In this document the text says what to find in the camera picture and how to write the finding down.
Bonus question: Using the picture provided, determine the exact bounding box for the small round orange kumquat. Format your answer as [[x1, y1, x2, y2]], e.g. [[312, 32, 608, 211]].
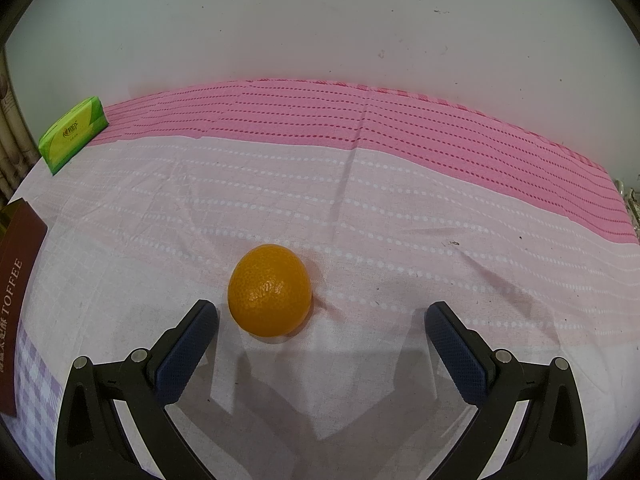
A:
[[228, 244, 312, 338]]

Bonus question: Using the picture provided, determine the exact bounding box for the beige patterned curtain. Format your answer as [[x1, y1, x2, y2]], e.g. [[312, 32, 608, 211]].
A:
[[0, 49, 40, 203]]

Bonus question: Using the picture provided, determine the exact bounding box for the pink purple checkered tablecloth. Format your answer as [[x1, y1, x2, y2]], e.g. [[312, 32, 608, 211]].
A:
[[6, 79, 639, 479]]

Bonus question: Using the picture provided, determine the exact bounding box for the maroon gold toffee tin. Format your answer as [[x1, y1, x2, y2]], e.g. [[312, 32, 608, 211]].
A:
[[0, 198, 48, 417]]

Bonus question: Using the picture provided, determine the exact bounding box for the green tissue pack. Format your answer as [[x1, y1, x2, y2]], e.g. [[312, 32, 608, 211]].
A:
[[38, 96, 108, 176]]

